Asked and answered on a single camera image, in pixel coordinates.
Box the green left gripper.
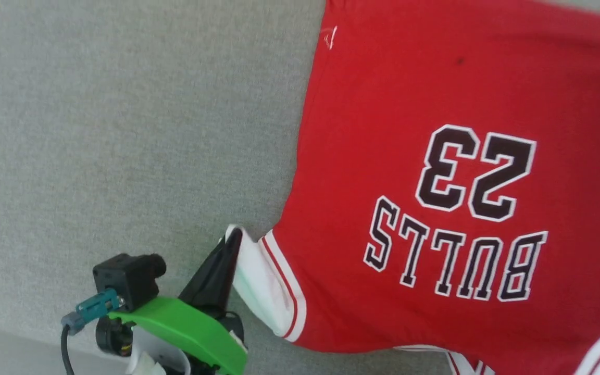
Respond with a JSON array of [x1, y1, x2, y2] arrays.
[[95, 227, 249, 375]]

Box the red Bulls basketball jersey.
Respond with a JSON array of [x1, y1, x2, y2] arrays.
[[225, 0, 600, 375]]

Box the teal plug left camera cable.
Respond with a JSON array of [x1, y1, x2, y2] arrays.
[[60, 289, 124, 375]]

